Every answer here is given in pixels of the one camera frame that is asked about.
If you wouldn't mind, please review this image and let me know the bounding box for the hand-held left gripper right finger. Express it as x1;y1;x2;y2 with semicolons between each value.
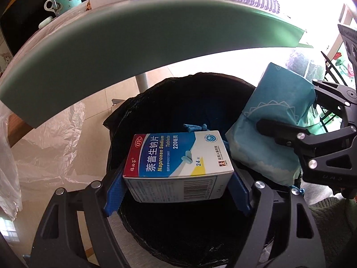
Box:
227;170;327;268

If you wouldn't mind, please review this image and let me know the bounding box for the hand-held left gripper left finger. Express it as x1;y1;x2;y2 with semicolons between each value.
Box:
28;168;129;268

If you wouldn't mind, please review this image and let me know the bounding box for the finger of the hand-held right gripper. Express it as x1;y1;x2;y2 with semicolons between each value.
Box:
312;79;357;110
257;119;357;199

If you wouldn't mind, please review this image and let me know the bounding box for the blue tissue pack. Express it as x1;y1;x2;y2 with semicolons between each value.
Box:
225;62;317;186

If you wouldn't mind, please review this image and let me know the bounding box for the white blue medicine box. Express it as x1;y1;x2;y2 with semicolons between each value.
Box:
123;130;234;203

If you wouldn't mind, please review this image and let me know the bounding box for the trash bin with black bag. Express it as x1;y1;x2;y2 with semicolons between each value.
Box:
103;73;315;267

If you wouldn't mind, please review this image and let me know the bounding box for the light grey cloth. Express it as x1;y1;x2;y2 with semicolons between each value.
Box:
107;179;342;268

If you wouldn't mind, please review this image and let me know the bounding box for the white plastic bag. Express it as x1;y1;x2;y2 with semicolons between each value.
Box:
289;48;325;83

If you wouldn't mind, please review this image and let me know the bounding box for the green knit sweater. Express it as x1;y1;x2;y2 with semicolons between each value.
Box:
307;197;357;268

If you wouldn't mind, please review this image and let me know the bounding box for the clear plastic sheet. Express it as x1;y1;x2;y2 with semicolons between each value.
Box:
0;100;112;221

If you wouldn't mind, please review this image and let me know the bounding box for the brown wooden board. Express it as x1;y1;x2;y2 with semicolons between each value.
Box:
7;111;34;147

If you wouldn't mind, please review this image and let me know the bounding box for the green table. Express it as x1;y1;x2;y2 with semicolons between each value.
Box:
0;0;307;130

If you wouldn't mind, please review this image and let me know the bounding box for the pale ceramic spoon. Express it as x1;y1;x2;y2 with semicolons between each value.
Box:
38;16;54;29

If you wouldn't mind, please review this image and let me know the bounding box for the dark panel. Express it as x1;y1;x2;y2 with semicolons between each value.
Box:
0;0;90;58

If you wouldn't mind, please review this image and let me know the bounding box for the black metal chair frame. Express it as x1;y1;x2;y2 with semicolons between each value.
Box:
320;51;348;86

